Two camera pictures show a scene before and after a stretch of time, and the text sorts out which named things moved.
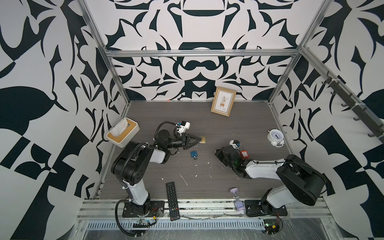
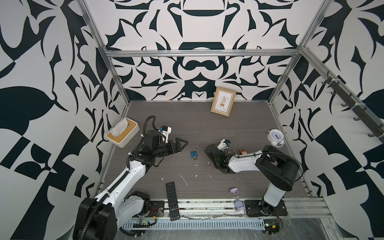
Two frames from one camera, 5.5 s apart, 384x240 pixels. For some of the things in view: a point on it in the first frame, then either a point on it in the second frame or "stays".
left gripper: [185, 142] -> [173, 150]
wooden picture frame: [223, 101] stays
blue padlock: [194, 153] stays
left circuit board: [143, 224] stays
